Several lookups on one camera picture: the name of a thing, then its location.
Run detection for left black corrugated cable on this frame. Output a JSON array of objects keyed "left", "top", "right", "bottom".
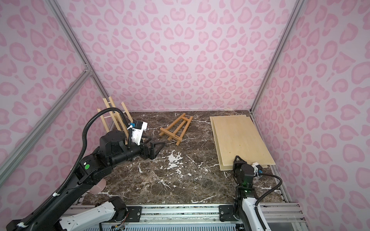
[{"left": 17, "top": 107, "right": 129, "bottom": 229}]

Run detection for corner aluminium profile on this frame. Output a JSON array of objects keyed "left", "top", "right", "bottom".
[
  {"left": 250, "top": 0, "right": 307, "bottom": 115},
  {"left": 45, "top": 0, "right": 109, "bottom": 99}
]

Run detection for pink pencil cup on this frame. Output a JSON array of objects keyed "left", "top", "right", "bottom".
[{"left": 88, "top": 178, "right": 107, "bottom": 194}]

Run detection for black mounting plate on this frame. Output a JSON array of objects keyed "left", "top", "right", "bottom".
[
  {"left": 218, "top": 204, "right": 238, "bottom": 222},
  {"left": 113, "top": 206, "right": 143, "bottom": 222}
]

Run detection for black corrugated cable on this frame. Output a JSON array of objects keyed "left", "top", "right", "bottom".
[
  {"left": 17, "top": 107, "right": 129, "bottom": 229},
  {"left": 253, "top": 172, "right": 283, "bottom": 231}
]

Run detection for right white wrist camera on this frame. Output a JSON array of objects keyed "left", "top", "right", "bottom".
[{"left": 251, "top": 162, "right": 263, "bottom": 177}]

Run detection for right corner aluminium profile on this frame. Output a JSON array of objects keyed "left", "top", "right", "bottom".
[{"left": 250, "top": 0, "right": 307, "bottom": 115}]

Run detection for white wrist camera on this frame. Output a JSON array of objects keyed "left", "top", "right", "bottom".
[
  {"left": 251, "top": 162, "right": 263, "bottom": 177},
  {"left": 127, "top": 120, "right": 148, "bottom": 145}
]

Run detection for light wooden board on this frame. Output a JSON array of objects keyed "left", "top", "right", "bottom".
[
  {"left": 213, "top": 128, "right": 275, "bottom": 171},
  {"left": 210, "top": 115, "right": 275, "bottom": 171}
]

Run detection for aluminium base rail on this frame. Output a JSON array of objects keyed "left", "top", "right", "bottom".
[{"left": 53, "top": 203, "right": 309, "bottom": 231}]

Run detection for left corner aluminium profile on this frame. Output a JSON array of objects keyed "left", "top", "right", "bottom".
[{"left": 45, "top": 0, "right": 109, "bottom": 99}]

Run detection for wooden easel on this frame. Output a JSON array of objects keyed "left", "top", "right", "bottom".
[
  {"left": 100, "top": 96, "right": 134, "bottom": 144},
  {"left": 159, "top": 113, "right": 193, "bottom": 146}
]

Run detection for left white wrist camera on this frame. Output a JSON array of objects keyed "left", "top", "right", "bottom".
[{"left": 127, "top": 120, "right": 148, "bottom": 145}]

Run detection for right black corrugated cable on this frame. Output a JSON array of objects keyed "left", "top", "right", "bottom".
[{"left": 253, "top": 172, "right": 283, "bottom": 231}]

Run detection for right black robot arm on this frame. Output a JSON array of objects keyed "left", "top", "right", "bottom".
[{"left": 233, "top": 156, "right": 271, "bottom": 231}]

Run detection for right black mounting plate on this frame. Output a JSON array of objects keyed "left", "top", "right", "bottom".
[{"left": 218, "top": 204, "right": 238, "bottom": 222}]

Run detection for left diagonal aluminium strut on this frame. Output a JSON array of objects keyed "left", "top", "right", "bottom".
[{"left": 1, "top": 68, "right": 91, "bottom": 185}]

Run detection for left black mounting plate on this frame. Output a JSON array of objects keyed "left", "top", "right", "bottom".
[{"left": 113, "top": 206, "right": 143, "bottom": 222}]

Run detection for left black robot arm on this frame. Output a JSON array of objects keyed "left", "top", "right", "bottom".
[{"left": 6, "top": 131, "right": 166, "bottom": 231}]

